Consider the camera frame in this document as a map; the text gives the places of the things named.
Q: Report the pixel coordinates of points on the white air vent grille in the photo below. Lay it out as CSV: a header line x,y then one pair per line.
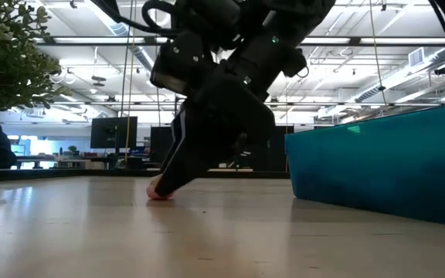
x,y
416,56

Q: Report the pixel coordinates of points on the black monitor back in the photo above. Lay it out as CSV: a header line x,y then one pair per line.
x,y
282,146
160,143

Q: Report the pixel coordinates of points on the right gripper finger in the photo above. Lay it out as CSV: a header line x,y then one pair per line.
x,y
176,127
187,162

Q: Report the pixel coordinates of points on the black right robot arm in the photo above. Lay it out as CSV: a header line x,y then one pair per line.
x,y
284,23

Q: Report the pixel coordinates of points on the background desk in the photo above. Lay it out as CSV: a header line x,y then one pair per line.
x,y
52,159

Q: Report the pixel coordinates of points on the small black track spotlight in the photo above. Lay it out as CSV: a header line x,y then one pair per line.
x,y
383,6
73,4

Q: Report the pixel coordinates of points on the black monitor on stand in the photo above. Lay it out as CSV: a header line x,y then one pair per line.
x,y
112,133

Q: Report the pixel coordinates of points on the green leafy potted plant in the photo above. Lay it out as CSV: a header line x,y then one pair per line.
x,y
6,58

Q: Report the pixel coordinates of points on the black ceiling projector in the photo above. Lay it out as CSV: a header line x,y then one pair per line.
x,y
443,70

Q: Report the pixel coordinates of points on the long ceiling light bar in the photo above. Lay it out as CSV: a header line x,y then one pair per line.
x,y
91,39

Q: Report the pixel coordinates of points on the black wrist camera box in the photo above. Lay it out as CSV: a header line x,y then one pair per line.
x,y
180,62

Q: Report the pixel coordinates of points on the teal plastic tub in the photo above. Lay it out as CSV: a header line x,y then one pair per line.
x,y
381,166

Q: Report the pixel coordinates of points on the large pink toy produce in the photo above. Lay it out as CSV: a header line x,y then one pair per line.
x,y
151,191

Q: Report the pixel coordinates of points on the small background plant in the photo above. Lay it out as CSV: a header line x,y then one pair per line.
x,y
72,148

